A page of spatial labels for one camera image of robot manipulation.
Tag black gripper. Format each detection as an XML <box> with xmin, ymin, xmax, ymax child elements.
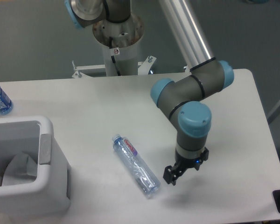
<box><xmin>163</xmin><ymin>147</ymin><xmax>209</xmax><ymax>186</ymax></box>

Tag white plastic bag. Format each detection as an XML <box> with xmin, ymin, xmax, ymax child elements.
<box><xmin>0</xmin><ymin>153</ymin><xmax>38</xmax><ymax>187</ymax></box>

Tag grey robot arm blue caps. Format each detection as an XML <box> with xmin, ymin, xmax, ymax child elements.
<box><xmin>65</xmin><ymin>0</ymin><xmax>234</xmax><ymax>185</ymax></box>

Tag white plastic trash can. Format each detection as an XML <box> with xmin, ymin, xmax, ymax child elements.
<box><xmin>0</xmin><ymin>116</ymin><xmax>71</xmax><ymax>215</ymax></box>

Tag clear plastic water bottle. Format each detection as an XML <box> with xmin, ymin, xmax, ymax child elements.
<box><xmin>112</xmin><ymin>134</ymin><xmax>161</xmax><ymax>198</ymax></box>

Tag white pedestal base frame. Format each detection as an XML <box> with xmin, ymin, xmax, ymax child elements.
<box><xmin>71</xmin><ymin>55</ymin><xmax>189</xmax><ymax>79</ymax></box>

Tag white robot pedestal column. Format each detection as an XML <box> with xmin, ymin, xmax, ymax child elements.
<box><xmin>92</xmin><ymin>13</ymin><xmax>144</xmax><ymax>77</ymax></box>

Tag black cable on pedestal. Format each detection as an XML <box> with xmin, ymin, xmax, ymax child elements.
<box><xmin>108</xmin><ymin>36</ymin><xmax>121</xmax><ymax>77</ymax></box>

